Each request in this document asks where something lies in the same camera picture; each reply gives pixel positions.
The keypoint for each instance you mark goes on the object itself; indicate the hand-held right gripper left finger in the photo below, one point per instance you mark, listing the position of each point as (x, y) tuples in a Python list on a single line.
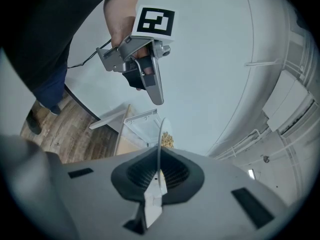
[(75, 204)]

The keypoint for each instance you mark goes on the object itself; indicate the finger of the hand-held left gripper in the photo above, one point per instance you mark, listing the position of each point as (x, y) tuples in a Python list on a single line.
[(133, 80), (157, 89)]

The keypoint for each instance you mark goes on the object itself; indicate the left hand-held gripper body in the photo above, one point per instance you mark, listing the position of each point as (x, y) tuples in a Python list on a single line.
[(155, 21)]

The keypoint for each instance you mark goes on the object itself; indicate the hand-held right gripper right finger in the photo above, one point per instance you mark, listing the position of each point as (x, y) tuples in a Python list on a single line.
[(215, 209)]

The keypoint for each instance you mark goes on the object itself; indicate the white microwave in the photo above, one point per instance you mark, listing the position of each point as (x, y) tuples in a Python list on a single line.
[(145, 129)]

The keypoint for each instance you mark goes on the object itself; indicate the yellowish food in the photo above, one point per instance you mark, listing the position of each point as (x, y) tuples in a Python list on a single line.
[(168, 139)]

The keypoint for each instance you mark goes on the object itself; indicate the person's left forearm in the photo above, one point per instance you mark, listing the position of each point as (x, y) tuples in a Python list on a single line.
[(120, 1)]

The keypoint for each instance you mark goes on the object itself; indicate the person's left hand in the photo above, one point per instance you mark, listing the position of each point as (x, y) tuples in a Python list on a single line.
[(121, 32)]

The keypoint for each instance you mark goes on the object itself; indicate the white ceiling pipes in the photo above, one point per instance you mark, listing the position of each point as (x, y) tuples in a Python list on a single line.
[(240, 144)]

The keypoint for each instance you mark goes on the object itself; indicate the small ceiling detector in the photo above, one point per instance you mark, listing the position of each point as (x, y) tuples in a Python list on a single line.
[(266, 158)]

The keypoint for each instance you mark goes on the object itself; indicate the person's blue trousers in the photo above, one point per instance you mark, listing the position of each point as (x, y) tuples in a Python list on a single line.
[(51, 89)]

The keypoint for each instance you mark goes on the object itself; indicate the person's black shoe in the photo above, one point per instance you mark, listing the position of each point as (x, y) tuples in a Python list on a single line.
[(33, 122)]

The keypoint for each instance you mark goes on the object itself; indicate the person's black shirt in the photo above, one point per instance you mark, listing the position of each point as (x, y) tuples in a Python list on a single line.
[(42, 24)]

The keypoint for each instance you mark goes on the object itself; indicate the white air conditioner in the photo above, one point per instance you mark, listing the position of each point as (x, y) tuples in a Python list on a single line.
[(287, 104)]

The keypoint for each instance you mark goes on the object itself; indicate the white ceiling rail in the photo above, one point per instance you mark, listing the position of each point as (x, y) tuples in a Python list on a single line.
[(262, 63)]

